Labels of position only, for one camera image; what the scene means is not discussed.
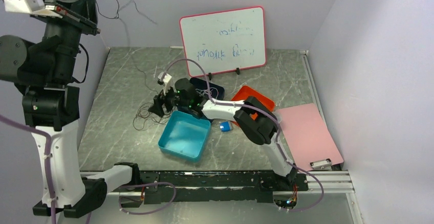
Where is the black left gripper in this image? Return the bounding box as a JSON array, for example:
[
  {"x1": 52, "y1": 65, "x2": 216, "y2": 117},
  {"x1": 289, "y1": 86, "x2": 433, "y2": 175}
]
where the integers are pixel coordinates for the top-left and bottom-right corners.
[{"x1": 32, "y1": 0, "x2": 102, "y2": 81}]

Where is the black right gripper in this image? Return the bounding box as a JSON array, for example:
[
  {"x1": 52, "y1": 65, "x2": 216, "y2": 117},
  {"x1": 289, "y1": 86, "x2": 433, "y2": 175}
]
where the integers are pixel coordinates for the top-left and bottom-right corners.
[{"x1": 148, "y1": 82, "x2": 190, "y2": 117}]

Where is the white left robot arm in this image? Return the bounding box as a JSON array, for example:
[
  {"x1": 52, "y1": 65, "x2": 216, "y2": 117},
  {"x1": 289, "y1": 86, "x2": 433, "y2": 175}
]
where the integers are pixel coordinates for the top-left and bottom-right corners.
[{"x1": 1, "y1": 0, "x2": 142, "y2": 218}]

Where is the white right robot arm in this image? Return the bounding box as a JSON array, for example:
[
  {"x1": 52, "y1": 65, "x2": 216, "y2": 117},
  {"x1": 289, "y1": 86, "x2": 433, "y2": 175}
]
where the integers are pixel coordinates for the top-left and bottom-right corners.
[{"x1": 149, "y1": 78, "x2": 297, "y2": 190}]

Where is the teal square tray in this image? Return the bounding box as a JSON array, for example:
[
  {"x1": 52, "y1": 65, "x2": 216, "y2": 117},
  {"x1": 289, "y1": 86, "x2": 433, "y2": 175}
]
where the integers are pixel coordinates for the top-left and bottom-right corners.
[{"x1": 158, "y1": 110, "x2": 211, "y2": 162}]

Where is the dark blue square tray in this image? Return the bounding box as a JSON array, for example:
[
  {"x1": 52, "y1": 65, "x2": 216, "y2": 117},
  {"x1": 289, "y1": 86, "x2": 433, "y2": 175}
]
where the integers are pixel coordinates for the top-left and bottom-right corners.
[{"x1": 177, "y1": 77, "x2": 225, "y2": 115}]

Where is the small blue white object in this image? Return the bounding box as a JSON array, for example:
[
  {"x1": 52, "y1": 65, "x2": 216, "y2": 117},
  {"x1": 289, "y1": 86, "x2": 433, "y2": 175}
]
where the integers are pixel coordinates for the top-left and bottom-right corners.
[{"x1": 219, "y1": 121, "x2": 233, "y2": 132}]

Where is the orange square tray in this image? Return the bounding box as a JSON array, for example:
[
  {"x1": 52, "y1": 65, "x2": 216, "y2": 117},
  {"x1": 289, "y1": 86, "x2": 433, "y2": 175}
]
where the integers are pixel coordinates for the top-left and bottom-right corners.
[{"x1": 227, "y1": 85, "x2": 275, "y2": 127}]

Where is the pink-framed whiteboard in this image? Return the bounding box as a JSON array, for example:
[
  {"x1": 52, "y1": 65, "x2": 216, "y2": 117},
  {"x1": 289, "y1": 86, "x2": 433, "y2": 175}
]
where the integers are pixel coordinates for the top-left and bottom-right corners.
[{"x1": 179, "y1": 6, "x2": 267, "y2": 77}]

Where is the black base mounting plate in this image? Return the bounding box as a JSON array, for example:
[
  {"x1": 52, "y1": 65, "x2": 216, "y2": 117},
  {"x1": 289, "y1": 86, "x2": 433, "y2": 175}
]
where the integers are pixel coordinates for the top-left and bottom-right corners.
[{"x1": 113, "y1": 170, "x2": 309, "y2": 204}]

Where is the pink clipboard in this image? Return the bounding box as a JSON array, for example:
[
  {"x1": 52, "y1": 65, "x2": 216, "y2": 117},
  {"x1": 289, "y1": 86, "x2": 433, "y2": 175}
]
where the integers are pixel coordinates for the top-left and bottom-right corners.
[{"x1": 276, "y1": 103, "x2": 344, "y2": 171}]

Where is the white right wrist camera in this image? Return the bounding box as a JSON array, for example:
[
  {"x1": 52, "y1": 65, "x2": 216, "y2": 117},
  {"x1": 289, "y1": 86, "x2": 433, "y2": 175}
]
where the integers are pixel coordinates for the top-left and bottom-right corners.
[{"x1": 157, "y1": 72, "x2": 172, "y2": 95}]

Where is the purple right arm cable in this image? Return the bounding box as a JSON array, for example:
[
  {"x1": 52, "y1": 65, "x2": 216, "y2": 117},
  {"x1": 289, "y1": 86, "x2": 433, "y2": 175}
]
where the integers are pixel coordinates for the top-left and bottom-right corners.
[{"x1": 162, "y1": 58, "x2": 324, "y2": 214}]

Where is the aluminium frame rail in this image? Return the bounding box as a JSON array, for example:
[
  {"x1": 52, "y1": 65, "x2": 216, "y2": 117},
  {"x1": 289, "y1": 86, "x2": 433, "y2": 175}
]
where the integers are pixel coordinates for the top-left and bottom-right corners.
[{"x1": 46, "y1": 170, "x2": 365, "y2": 224}]

